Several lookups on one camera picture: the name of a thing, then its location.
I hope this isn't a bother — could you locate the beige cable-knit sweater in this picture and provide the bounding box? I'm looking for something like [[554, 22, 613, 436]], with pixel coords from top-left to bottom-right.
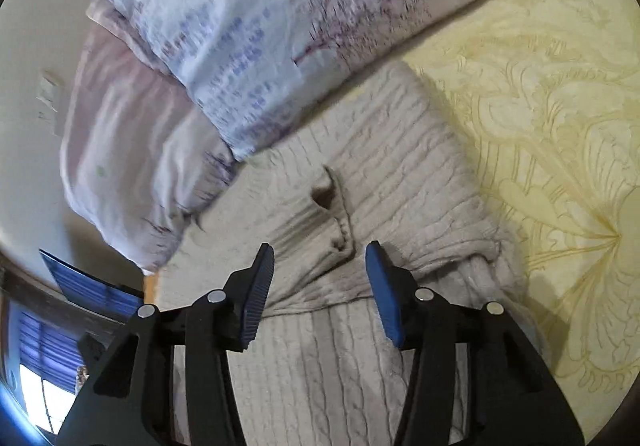
[[156, 61, 542, 445]]

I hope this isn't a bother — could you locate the blue floral pillow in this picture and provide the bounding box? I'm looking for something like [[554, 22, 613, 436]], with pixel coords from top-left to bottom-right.
[[87, 0, 475, 159]]

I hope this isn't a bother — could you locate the window with blue blinds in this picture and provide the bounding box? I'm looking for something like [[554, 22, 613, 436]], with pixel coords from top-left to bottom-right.
[[1, 250, 143, 444]]

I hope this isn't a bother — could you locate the pink floral pillow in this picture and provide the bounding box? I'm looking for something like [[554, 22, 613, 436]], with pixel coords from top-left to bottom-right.
[[60, 25, 235, 273]]

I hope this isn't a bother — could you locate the white wall switch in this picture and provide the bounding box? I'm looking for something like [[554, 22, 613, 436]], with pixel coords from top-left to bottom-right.
[[36, 70, 66, 137]]

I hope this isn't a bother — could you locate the yellow patterned bedsheet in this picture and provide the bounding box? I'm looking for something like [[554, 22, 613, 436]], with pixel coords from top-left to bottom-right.
[[405, 0, 639, 438]]

